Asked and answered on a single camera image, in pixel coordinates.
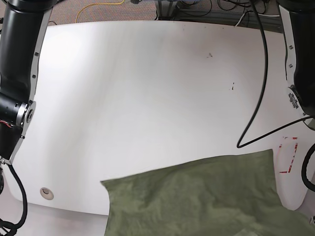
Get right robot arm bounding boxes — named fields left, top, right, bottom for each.
left=0, top=0, right=57, bottom=236

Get yellow cable on floor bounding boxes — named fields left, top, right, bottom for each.
left=76, top=0, right=125, bottom=24

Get red tape rectangle marking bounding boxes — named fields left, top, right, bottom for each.
left=276, top=137, right=298, bottom=174

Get left table cable grommet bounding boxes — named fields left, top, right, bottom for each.
left=40, top=187, right=54, bottom=201

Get olive green T-shirt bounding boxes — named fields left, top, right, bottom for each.
left=102, top=149, right=315, bottom=236

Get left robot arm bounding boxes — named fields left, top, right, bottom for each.
left=237, top=0, right=315, bottom=148

